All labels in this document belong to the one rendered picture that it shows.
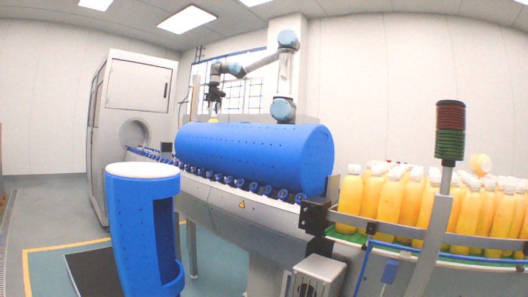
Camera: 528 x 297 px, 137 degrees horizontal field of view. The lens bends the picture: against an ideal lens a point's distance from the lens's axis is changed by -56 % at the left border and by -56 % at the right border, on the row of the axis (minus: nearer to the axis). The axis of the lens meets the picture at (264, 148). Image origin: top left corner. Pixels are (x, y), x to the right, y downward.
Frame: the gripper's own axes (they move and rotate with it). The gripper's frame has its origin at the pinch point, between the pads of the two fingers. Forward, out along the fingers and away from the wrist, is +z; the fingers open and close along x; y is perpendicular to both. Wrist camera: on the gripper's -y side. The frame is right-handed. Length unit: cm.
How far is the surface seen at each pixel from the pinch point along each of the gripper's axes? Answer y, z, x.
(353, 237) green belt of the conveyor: -98, 39, 23
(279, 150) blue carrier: -66, 16, 20
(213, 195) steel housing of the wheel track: -29, 41, 19
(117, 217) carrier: -43, 39, 70
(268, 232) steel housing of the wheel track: -63, 48, 19
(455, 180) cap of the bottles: -126, 19, 17
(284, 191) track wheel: -67, 31, 16
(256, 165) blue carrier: -56, 23, 20
